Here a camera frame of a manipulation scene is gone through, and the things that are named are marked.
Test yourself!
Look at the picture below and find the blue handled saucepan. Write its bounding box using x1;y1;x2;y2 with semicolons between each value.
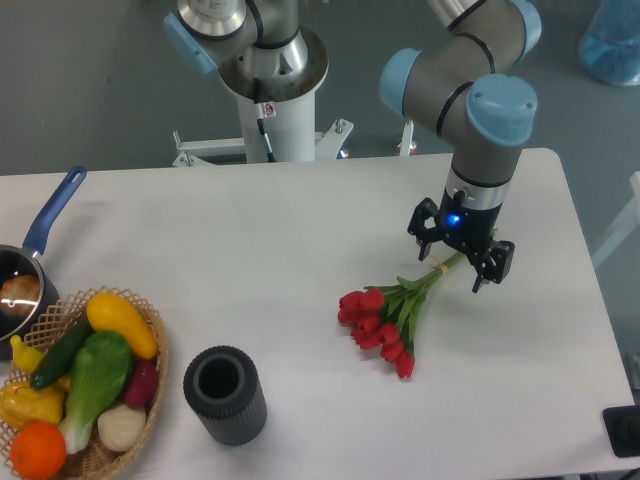
1;166;87;361

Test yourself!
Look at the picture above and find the yellow banana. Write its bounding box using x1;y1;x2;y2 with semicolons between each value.
10;335;71;393

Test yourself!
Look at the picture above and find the red radish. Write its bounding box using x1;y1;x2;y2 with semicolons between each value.
123;361;159;408

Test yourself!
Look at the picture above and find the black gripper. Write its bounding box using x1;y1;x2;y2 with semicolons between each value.
407;197;515;293

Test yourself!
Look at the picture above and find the dark grey ribbed vase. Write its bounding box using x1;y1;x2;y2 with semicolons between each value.
183;345;268;446

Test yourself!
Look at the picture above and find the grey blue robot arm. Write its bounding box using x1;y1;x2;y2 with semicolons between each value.
163;1;541;286

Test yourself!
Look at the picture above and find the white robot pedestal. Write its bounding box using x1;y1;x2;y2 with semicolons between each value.
171;24;420;169

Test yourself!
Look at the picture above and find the yellow squash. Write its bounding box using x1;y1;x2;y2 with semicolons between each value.
86;292;159;360

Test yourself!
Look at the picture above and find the yellow bell pepper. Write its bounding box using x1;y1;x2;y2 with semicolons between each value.
1;381;66;430

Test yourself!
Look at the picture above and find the black device at edge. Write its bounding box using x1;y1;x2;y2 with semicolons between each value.
602;405;639;458

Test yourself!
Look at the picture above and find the blue plastic container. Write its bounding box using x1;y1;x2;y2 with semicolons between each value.
579;0;639;86

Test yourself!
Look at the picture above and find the black cable on pedestal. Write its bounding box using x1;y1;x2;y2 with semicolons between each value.
251;77;278;164

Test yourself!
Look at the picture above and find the orange fruit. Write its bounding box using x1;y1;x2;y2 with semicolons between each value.
9;421;67;479

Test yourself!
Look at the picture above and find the red tulip bouquet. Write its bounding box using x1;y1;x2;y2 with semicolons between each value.
337;253;464;379

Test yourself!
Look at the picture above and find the woven wicker basket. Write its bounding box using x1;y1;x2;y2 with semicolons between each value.
23;286;170;479

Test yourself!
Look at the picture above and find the brown bread roll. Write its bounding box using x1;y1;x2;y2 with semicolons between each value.
1;275;40;319

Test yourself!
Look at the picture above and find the white frame at right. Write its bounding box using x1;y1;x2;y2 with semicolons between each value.
591;171;639;268

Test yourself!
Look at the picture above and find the white garlic bulb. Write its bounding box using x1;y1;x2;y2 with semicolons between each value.
97;404;146;452

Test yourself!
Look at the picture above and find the green cucumber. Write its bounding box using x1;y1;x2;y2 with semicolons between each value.
30;315;94;390

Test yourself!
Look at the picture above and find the green bok choy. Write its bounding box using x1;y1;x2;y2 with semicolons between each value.
59;331;132;455

